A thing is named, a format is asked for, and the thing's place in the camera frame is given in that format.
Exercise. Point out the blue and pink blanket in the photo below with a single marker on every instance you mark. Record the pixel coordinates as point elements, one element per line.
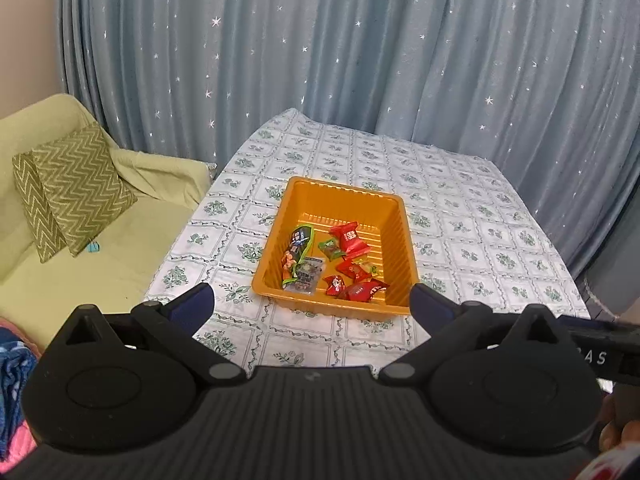
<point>12,385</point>

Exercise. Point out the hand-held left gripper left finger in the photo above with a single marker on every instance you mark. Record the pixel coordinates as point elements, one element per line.
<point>194,304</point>

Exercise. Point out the blue starry curtain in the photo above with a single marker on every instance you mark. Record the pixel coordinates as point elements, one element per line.
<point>350,35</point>

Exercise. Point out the large red snack packet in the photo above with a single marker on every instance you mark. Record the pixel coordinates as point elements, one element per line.
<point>350,237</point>

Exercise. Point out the green zigzag cushion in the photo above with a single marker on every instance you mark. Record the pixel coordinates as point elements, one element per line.
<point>82,190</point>
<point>35,210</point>

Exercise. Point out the pale green sofa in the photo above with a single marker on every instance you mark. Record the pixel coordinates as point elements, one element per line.
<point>125,260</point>

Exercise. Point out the long green snack packet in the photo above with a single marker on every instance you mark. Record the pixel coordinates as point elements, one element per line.
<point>298,240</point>

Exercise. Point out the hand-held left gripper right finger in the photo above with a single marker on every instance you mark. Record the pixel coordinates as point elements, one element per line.
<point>424,305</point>

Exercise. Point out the yellow-green candy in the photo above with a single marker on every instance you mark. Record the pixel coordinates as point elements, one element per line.
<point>369,266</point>

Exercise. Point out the orange plastic tray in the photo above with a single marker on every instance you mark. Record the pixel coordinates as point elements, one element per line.
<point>395,240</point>

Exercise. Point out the blue lace-trimmed cover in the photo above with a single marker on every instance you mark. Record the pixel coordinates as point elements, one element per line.
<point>615,285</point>

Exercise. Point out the grey snack packet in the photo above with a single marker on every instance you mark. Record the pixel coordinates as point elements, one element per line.
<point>309,276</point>

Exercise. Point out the small green candy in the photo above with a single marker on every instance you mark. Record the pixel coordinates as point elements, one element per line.
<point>330,246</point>

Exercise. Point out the small red candy packet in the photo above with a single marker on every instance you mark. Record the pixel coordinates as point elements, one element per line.
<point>335,285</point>

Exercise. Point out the small blue object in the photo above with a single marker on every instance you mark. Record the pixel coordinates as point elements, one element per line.
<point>93,246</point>

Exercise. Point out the person's right hand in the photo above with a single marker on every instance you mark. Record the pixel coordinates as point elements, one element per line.
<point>620,425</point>

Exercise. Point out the floral tablecloth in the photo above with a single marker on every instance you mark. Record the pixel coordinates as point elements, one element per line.
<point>450,200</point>

